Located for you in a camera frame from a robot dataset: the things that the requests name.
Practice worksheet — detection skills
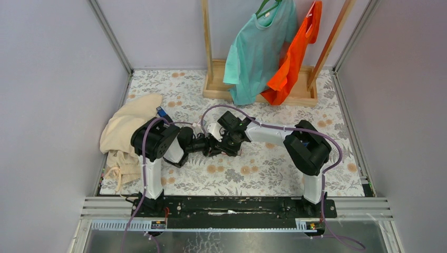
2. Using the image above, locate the beige cloth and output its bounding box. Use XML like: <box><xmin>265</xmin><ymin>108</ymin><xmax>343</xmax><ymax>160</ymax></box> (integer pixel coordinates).
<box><xmin>99</xmin><ymin>93</ymin><xmax>163</xmax><ymax>193</ymax></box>

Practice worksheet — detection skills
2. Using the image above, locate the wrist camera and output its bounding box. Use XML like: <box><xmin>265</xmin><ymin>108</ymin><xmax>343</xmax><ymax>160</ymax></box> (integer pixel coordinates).
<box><xmin>191</xmin><ymin>120</ymin><xmax>207</xmax><ymax>137</ymax></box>
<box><xmin>206</xmin><ymin>123</ymin><xmax>224</xmax><ymax>142</ymax></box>

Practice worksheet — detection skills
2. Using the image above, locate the orange t-shirt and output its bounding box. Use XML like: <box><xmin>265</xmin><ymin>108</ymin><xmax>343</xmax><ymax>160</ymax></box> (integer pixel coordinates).
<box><xmin>261</xmin><ymin>1</ymin><xmax>323</xmax><ymax>105</ymax></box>

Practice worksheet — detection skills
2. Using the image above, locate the teal t-shirt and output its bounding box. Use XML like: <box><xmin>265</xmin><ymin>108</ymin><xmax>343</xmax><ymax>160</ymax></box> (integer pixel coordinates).
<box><xmin>223</xmin><ymin>1</ymin><xmax>298</xmax><ymax>105</ymax></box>

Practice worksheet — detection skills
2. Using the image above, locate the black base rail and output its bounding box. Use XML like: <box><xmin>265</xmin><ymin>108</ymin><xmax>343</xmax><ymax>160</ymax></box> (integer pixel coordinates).
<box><xmin>131</xmin><ymin>196</ymin><xmax>337</xmax><ymax>229</ymax></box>

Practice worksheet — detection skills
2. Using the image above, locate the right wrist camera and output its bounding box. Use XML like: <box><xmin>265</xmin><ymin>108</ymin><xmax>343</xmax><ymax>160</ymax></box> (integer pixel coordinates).
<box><xmin>206</xmin><ymin>123</ymin><xmax>224</xmax><ymax>142</ymax></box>

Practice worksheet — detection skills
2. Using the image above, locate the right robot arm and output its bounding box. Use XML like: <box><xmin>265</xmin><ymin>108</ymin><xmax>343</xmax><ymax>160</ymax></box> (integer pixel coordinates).
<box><xmin>206</xmin><ymin>111</ymin><xmax>332</xmax><ymax>217</ymax></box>

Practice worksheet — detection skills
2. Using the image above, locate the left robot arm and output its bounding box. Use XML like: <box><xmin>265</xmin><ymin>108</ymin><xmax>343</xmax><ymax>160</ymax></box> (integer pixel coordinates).
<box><xmin>130</xmin><ymin>118</ymin><xmax>223</xmax><ymax>217</ymax></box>

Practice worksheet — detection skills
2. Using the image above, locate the wooden clothes rack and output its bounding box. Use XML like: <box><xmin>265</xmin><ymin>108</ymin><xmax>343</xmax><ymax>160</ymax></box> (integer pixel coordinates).
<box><xmin>201</xmin><ymin>0</ymin><xmax>356</xmax><ymax>107</ymax></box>

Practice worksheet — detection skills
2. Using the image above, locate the blue stapler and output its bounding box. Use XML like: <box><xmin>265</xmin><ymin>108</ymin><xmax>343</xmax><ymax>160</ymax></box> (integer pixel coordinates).
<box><xmin>157</xmin><ymin>106</ymin><xmax>173</xmax><ymax>123</ymax></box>

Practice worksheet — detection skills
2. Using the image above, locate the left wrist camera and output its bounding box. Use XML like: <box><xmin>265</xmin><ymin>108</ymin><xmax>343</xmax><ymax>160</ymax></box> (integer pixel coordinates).
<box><xmin>191</xmin><ymin>120</ymin><xmax>207</xmax><ymax>137</ymax></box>

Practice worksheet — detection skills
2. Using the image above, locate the floral table mat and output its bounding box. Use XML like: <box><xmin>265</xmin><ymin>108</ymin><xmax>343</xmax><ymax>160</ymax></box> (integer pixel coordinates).
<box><xmin>127</xmin><ymin>70</ymin><xmax>364</xmax><ymax>197</ymax></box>

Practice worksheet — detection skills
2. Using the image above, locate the green hanger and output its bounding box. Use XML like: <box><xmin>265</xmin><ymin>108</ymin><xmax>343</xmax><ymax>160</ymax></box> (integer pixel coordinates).
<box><xmin>255</xmin><ymin>0</ymin><xmax>282</xmax><ymax>18</ymax></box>

